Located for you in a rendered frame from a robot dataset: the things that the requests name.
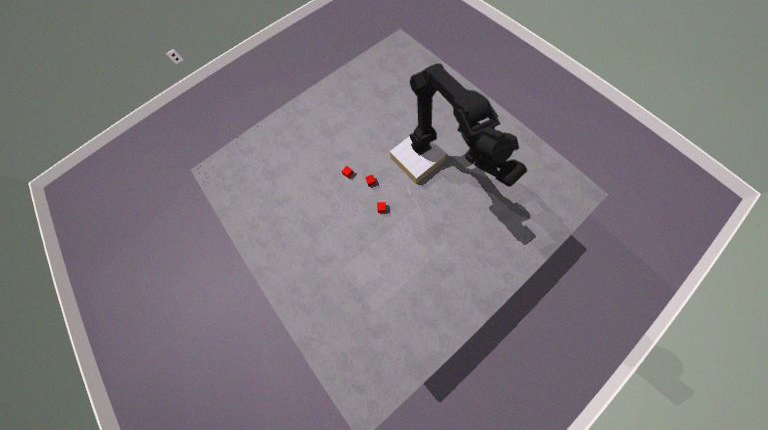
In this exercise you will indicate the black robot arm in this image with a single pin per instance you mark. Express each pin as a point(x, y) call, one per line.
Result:
point(469, 108)

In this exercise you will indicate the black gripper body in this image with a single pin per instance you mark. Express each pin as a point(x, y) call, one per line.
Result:
point(510, 170)

